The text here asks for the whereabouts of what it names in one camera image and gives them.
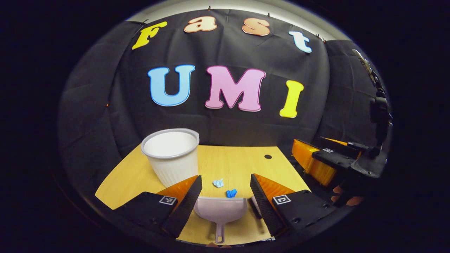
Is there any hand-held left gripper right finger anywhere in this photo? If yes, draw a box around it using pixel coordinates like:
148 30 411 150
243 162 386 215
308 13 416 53
250 173 338 238

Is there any black backdrop cloth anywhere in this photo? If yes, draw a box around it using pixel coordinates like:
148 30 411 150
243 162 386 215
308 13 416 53
58 9 387 197

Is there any white ribbed garbage bin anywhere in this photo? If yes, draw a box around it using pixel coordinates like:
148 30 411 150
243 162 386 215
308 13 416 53
141 128 200 189

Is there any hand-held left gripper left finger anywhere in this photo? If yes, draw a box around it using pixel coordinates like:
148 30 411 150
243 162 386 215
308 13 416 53
115 175 203 239

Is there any small grey dustpan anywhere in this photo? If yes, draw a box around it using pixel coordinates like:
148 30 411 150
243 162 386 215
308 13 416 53
194 197 248 244

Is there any wooden desktop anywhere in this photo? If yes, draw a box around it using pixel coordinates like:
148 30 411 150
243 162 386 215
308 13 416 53
95 144 312 246

